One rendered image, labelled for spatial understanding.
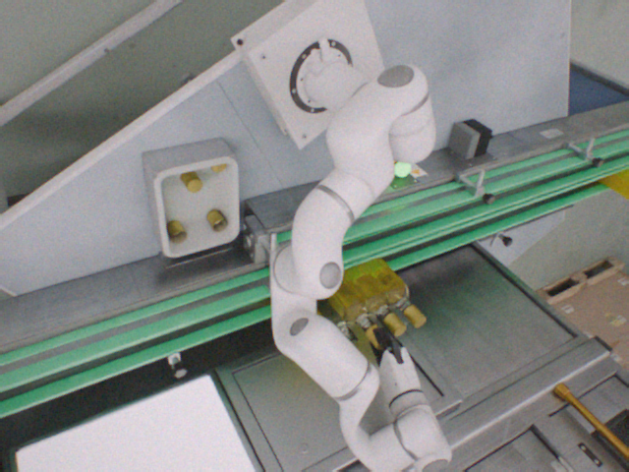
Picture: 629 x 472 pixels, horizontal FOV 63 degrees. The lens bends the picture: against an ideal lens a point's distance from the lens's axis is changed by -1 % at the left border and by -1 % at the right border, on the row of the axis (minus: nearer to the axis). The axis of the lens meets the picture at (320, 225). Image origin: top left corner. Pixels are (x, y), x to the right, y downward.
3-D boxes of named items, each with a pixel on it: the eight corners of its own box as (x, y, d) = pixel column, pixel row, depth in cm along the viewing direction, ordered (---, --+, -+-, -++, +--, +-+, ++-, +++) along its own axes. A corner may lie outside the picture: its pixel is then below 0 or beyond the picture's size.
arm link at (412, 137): (355, 142, 101) (410, 181, 91) (337, 88, 91) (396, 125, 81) (392, 114, 103) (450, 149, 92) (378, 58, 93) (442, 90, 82)
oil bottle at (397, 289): (344, 260, 139) (391, 315, 125) (346, 244, 135) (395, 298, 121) (361, 254, 141) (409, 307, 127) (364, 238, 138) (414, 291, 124)
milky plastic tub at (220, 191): (153, 237, 118) (165, 261, 112) (141, 152, 104) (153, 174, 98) (225, 218, 126) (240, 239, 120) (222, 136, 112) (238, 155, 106)
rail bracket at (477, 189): (450, 180, 143) (484, 206, 134) (456, 156, 138) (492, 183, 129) (461, 176, 144) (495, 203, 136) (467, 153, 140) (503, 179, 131)
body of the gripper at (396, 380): (421, 417, 106) (400, 372, 114) (431, 387, 100) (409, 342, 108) (387, 424, 104) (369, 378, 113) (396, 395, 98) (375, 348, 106)
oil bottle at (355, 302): (306, 272, 133) (351, 330, 119) (307, 256, 130) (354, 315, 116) (324, 265, 136) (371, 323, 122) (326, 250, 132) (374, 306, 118)
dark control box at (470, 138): (446, 146, 154) (465, 159, 148) (452, 122, 149) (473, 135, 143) (466, 141, 157) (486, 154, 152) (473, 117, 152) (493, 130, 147)
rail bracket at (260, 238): (253, 271, 122) (276, 308, 114) (253, 215, 112) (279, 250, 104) (264, 267, 123) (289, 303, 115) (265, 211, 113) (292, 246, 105)
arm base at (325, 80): (283, 53, 99) (329, 82, 89) (335, 22, 102) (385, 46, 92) (305, 116, 111) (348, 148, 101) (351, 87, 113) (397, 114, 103)
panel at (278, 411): (11, 456, 103) (36, 639, 81) (6, 448, 101) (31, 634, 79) (376, 308, 142) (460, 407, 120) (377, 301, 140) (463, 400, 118)
